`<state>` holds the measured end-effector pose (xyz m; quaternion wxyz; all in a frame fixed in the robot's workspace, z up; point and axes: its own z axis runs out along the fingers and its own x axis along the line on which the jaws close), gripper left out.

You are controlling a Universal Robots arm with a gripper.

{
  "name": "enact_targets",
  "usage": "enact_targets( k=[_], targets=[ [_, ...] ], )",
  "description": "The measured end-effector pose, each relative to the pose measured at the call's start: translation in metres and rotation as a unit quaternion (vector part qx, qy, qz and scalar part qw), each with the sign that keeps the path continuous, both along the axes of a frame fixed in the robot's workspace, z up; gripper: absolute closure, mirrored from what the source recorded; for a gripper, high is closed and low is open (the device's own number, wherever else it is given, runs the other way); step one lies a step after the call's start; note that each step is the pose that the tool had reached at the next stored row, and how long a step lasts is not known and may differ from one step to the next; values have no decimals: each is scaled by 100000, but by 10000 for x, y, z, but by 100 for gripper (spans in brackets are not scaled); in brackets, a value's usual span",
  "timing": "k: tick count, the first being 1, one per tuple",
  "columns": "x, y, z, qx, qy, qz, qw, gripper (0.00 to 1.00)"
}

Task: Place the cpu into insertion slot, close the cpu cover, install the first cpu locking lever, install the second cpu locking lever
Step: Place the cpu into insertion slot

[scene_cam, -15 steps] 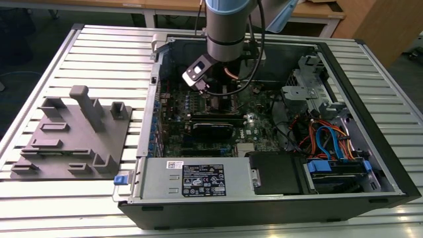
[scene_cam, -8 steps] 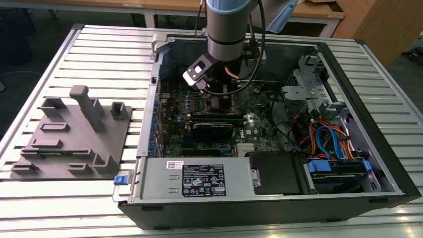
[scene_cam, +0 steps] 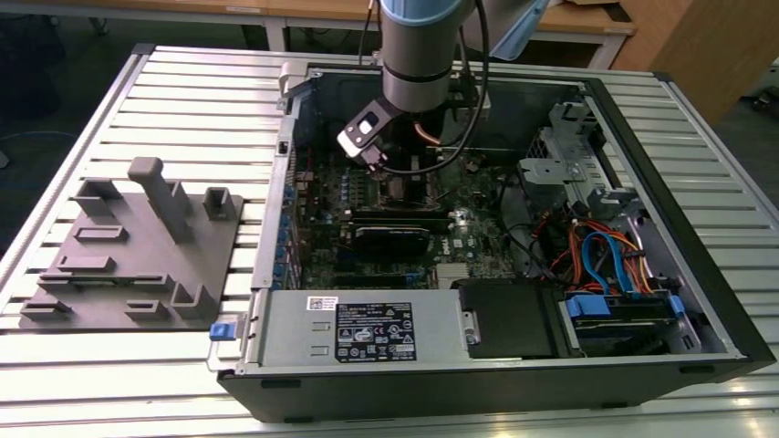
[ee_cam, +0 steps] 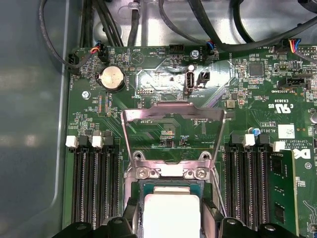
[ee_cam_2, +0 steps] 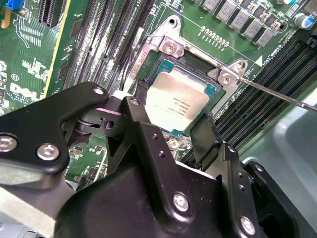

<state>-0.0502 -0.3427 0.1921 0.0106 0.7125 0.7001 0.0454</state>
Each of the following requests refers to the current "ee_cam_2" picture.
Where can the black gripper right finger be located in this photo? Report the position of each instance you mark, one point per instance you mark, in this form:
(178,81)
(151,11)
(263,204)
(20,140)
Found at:
(231,168)

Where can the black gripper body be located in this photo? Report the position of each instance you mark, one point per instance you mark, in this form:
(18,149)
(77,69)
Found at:
(111,210)

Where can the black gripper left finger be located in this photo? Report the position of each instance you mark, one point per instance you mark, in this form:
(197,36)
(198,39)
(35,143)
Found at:
(37,129)

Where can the thin metal locking lever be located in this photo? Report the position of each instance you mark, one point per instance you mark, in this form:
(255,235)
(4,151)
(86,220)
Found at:
(272,93)

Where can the silver CPU chip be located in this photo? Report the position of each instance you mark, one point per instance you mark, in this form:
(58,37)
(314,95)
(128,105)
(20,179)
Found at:
(175,99)

